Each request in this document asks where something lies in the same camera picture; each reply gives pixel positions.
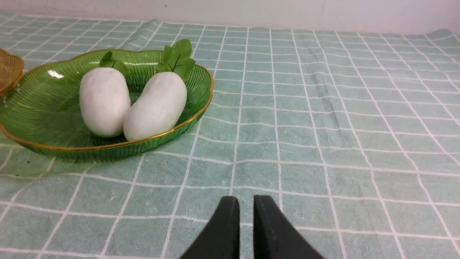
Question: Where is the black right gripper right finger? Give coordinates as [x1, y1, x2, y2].
[253, 195, 323, 259]

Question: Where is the green glass plate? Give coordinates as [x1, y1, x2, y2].
[0, 49, 214, 161]

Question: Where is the green checkered tablecloth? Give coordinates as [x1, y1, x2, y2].
[1, 13, 460, 259]

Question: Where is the amber glass plate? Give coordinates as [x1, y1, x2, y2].
[0, 49, 24, 95]

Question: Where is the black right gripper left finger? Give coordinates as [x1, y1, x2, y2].
[180, 196, 240, 259]

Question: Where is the white radish with leaves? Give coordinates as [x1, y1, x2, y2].
[123, 39, 195, 141]

